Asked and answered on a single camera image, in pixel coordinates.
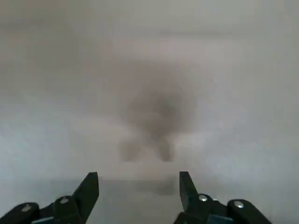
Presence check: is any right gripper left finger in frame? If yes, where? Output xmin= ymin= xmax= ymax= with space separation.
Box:
xmin=0 ymin=172 xmax=99 ymax=224

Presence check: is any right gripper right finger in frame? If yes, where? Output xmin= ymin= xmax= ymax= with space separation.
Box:
xmin=175 ymin=171 xmax=273 ymax=224

